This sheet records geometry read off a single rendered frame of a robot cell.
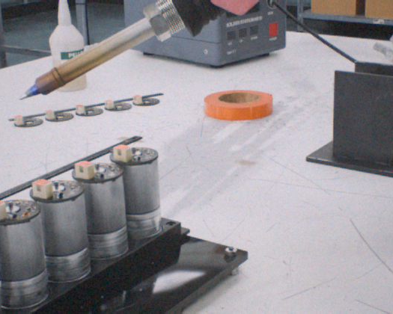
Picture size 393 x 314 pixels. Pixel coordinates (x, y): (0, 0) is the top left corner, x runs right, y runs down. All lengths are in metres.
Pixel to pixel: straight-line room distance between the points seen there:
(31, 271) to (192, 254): 0.10
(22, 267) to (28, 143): 0.31
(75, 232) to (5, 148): 0.28
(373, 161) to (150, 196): 0.21
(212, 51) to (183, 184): 0.33
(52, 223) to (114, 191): 0.04
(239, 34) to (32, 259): 0.55
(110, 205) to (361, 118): 0.23
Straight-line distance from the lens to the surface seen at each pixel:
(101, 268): 0.39
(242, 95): 0.72
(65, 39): 0.79
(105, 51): 0.33
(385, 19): 4.81
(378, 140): 0.57
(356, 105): 0.56
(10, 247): 0.35
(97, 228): 0.39
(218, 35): 0.84
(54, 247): 0.37
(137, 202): 0.41
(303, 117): 0.69
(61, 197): 0.36
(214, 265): 0.41
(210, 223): 0.48
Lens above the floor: 0.95
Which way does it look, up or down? 20 degrees down
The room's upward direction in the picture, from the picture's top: 2 degrees counter-clockwise
